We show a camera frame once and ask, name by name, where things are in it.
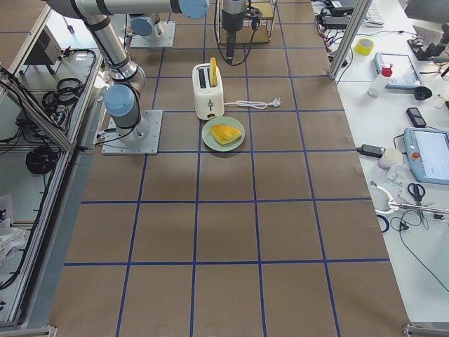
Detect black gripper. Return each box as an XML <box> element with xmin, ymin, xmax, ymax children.
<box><xmin>222</xmin><ymin>0</ymin><xmax>243</xmax><ymax>60</ymax></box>

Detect rear silver robot arm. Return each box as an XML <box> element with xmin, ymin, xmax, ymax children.
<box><xmin>130</xmin><ymin>13</ymin><xmax>166</xmax><ymax>41</ymax></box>

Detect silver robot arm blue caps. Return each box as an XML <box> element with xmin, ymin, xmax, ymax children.
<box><xmin>47</xmin><ymin>1</ymin><xmax>210</xmax><ymax>142</ymax></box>

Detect yellow toast slice in toaster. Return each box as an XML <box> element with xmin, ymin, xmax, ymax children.
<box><xmin>209</xmin><ymin>57</ymin><xmax>217</xmax><ymax>87</ymax></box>

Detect white two-slot toaster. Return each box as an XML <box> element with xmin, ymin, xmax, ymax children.
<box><xmin>192</xmin><ymin>63</ymin><xmax>225</xmax><ymax>120</ymax></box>

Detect yellow toast slice on plate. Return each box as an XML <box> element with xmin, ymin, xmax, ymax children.
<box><xmin>210</xmin><ymin>124</ymin><xmax>242</xmax><ymax>145</ymax></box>

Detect green round plate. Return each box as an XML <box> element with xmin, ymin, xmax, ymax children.
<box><xmin>202</xmin><ymin>116</ymin><xmax>246</xmax><ymax>152</ymax></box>

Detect yellow tape roll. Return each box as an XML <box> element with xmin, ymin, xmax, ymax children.
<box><xmin>354</xmin><ymin>38</ymin><xmax>375</xmax><ymax>56</ymax></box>

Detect white bottle red cap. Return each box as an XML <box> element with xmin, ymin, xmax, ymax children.
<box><xmin>367</xmin><ymin>65</ymin><xmax>393</xmax><ymax>98</ymax></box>

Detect blue teach pendant far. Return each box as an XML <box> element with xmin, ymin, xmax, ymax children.
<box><xmin>374</xmin><ymin>52</ymin><xmax>423</xmax><ymax>90</ymax></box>

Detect blue teach pendant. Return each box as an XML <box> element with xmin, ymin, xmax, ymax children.
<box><xmin>403</xmin><ymin>128</ymin><xmax>448</xmax><ymax>185</ymax></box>
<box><xmin>374</xmin><ymin>52</ymin><xmax>423</xmax><ymax>90</ymax></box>

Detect black power adapter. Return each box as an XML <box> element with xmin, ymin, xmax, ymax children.
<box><xmin>356</xmin><ymin>144</ymin><xmax>385</xmax><ymax>158</ymax></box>

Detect grey control box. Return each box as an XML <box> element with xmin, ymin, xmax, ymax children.
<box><xmin>20</xmin><ymin>25</ymin><xmax>62</xmax><ymax>74</ymax></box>

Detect black round cap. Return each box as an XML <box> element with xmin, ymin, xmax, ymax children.
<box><xmin>413</xmin><ymin>86</ymin><xmax>433</xmax><ymax>101</ymax></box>

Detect white round container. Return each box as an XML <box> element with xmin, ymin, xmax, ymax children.
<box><xmin>377</xmin><ymin>148</ymin><xmax>403</xmax><ymax>170</ymax></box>

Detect black handheld device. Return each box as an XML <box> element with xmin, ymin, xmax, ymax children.
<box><xmin>406</xmin><ymin>107</ymin><xmax>427</xmax><ymax>128</ymax></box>

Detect blue teach pendant near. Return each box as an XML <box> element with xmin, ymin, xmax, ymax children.
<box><xmin>403</xmin><ymin>128</ymin><xmax>448</xmax><ymax>185</ymax></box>

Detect white curved plastic part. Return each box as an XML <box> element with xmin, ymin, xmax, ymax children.
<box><xmin>370</xmin><ymin>180</ymin><xmax>399</xmax><ymax>215</ymax></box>

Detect black scissors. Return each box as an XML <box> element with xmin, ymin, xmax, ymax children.
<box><xmin>407</xmin><ymin>183</ymin><xmax>426</xmax><ymax>206</ymax></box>

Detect metal rod tool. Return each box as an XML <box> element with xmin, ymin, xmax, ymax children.
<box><xmin>387</xmin><ymin>201</ymin><xmax>449</xmax><ymax>214</ymax></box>

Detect wire rack with wooden shelf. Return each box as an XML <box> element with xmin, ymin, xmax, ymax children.
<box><xmin>216</xmin><ymin>0</ymin><xmax>278</xmax><ymax>46</ymax></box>

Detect rear grey base plate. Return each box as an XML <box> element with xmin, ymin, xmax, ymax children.
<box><xmin>130</xmin><ymin>18</ymin><xmax>176</xmax><ymax>48</ymax></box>

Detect white toaster power cord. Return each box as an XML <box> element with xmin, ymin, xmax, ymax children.
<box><xmin>223</xmin><ymin>98</ymin><xmax>282</xmax><ymax>110</ymax></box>

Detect aluminium frame post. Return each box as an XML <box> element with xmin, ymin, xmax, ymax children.
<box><xmin>328</xmin><ymin>0</ymin><xmax>372</xmax><ymax>80</ymax></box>

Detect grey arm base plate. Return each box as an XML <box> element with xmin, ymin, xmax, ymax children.
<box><xmin>102</xmin><ymin>110</ymin><xmax>163</xmax><ymax>155</ymax></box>

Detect coiled black cables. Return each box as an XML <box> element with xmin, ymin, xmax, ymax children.
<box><xmin>25</xmin><ymin>145</ymin><xmax>61</xmax><ymax>175</ymax></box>

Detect black cable on desk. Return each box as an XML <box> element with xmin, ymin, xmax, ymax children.
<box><xmin>388</xmin><ymin>213</ymin><xmax>449</xmax><ymax>294</ymax></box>

